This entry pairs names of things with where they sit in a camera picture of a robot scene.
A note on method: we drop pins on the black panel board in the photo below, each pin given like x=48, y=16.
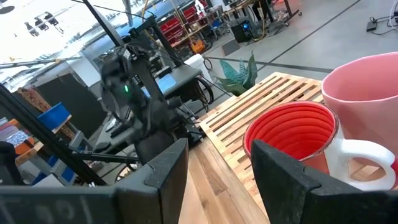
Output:
x=77, y=102

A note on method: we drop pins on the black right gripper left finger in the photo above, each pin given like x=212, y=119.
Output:
x=149, y=193

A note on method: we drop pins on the black aluminium frame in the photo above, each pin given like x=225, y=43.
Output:
x=43, y=133

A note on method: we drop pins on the pink mug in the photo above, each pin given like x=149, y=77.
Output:
x=367, y=93

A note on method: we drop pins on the shelf with red bins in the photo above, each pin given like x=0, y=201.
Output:
x=174, y=28

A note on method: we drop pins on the black computer tower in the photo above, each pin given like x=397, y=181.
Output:
x=242, y=31

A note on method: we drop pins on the black power adapter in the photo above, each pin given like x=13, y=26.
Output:
x=372, y=25

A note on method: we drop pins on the snake plant in white pot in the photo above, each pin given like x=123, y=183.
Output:
x=239, y=77

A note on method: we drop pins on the slatted wooden rack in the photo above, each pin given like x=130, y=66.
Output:
x=248, y=105

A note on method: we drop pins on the blue plastic bin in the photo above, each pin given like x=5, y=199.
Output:
x=54, y=116

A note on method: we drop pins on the white bin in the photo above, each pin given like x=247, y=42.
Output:
x=197, y=65

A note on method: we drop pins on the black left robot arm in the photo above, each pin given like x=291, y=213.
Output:
x=149, y=102

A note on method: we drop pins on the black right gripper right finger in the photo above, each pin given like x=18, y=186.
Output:
x=298, y=199

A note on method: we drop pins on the grey desk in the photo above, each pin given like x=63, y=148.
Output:
x=186, y=74

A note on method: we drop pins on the blue-screened monitor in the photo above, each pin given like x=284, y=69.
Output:
x=167, y=83

